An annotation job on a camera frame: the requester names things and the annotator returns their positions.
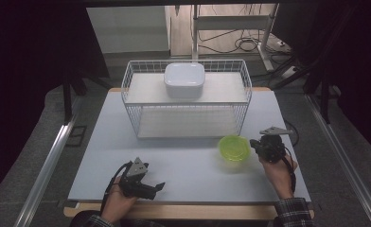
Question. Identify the green translucent plastic bowl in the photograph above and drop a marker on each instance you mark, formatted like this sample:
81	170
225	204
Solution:
234	148

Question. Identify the person's right plaid sleeve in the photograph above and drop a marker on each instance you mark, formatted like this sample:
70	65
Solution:
294	213

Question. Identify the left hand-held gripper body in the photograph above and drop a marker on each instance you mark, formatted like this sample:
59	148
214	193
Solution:
136	181

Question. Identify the light grey table mat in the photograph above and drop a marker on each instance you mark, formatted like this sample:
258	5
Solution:
190	170

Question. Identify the person's left plaid sleeve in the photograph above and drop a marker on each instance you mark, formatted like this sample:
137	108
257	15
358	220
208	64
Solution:
92	220

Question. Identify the white power strip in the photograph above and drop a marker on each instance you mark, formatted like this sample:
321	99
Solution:
289	72

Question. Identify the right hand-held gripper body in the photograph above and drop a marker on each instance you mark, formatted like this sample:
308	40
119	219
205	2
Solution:
272	146

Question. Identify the wooden table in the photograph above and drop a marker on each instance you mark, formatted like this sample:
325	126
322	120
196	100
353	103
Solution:
186	211

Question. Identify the aluminium rail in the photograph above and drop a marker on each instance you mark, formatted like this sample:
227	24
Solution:
344	157
46	170

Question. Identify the person's left hand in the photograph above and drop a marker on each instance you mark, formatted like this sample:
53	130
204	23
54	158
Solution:
119	205

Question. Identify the white square plastic container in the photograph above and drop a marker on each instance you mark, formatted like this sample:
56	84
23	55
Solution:
184	78

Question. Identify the black floor frame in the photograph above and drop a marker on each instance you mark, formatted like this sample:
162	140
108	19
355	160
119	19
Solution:
76	136

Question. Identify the black metal stand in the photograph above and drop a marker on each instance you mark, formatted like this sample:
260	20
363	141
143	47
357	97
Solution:
67	101

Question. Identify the person's plaid sleeve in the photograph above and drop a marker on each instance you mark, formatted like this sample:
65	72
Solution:
92	220
294	213

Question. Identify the white desk frame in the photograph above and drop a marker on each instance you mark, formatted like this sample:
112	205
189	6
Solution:
231	22

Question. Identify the person's right hand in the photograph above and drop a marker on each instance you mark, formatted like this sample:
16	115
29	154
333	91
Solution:
279	176

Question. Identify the white cabinet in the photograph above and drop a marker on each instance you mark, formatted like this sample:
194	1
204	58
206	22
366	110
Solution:
127	28

